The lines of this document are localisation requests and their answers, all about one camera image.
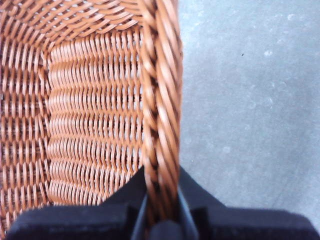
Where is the brown wicker basket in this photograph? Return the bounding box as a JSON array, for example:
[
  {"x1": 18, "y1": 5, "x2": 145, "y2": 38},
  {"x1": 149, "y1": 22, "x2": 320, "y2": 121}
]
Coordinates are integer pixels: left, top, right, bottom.
[{"x1": 0, "y1": 0, "x2": 185, "y2": 227}]

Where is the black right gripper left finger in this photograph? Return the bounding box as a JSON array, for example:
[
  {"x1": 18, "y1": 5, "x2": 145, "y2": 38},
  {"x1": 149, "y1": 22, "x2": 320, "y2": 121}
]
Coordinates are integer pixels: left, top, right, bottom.
[{"x1": 4, "y1": 166, "x2": 148, "y2": 240}]

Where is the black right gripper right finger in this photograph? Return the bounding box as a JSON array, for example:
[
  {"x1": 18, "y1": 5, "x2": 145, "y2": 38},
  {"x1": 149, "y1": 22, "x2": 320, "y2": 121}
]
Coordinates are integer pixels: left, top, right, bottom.
[{"x1": 178, "y1": 166, "x2": 320, "y2": 240}]

